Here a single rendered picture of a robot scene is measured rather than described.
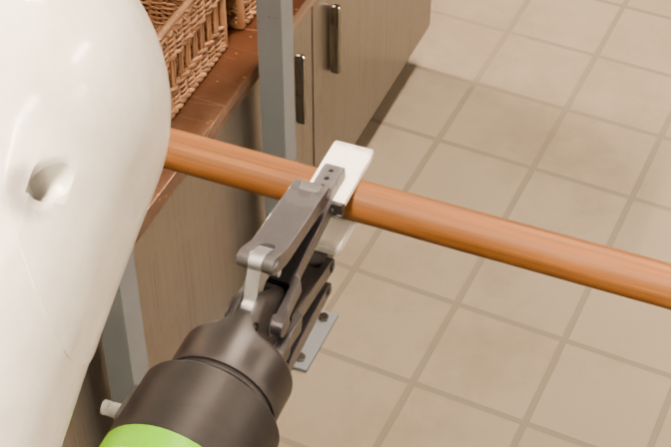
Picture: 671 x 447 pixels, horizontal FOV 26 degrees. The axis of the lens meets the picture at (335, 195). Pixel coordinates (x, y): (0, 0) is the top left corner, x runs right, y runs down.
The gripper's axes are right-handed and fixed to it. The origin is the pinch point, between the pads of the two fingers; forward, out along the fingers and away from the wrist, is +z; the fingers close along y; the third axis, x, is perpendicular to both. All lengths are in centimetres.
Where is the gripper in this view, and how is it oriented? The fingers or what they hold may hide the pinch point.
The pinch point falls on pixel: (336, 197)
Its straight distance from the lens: 102.6
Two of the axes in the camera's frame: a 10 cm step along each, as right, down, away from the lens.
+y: 0.0, 7.4, 6.8
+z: 3.7, -6.3, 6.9
